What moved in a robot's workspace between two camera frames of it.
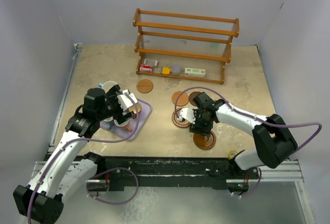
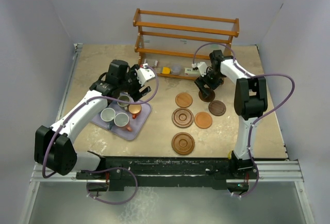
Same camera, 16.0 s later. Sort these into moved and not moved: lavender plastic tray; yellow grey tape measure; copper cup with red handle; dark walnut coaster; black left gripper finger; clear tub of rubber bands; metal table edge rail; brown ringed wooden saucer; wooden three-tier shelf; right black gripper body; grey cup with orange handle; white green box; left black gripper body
Moved: right black gripper body; black left gripper finger; left black gripper body; dark walnut coaster
Not moved: copper cup with red handle; yellow grey tape measure; metal table edge rail; brown ringed wooden saucer; clear tub of rubber bands; grey cup with orange handle; lavender plastic tray; wooden three-tier shelf; white green box
